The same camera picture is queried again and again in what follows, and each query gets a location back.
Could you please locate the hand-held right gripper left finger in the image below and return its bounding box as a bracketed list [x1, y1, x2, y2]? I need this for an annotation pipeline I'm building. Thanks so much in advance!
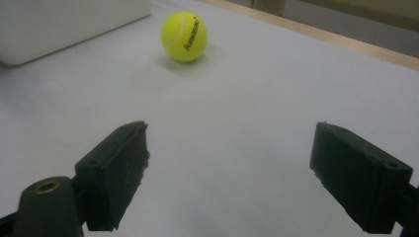
[74, 120, 151, 232]

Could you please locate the white plastic box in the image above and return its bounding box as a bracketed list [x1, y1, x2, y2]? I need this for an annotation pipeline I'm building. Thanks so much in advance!
[0, 0, 152, 67]

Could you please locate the yellow tennis ball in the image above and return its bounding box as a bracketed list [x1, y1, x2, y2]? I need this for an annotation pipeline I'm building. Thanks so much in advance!
[160, 10, 209, 63]

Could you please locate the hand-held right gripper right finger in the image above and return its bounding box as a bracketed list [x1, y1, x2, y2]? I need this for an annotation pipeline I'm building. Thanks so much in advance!
[309, 121, 414, 234]

